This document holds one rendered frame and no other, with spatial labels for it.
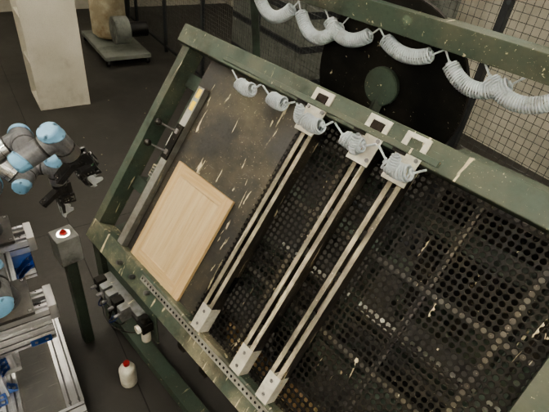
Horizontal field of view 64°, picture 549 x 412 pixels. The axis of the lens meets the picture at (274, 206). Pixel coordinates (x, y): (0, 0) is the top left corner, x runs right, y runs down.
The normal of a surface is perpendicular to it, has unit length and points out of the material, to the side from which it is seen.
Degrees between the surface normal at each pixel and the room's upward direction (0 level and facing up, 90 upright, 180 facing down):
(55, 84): 90
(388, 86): 90
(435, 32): 90
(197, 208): 55
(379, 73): 90
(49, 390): 0
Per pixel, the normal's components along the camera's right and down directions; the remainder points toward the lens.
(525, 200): -0.53, -0.16
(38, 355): 0.11, -0.79
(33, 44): 0.54, 0.55
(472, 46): -0.72, 0.36
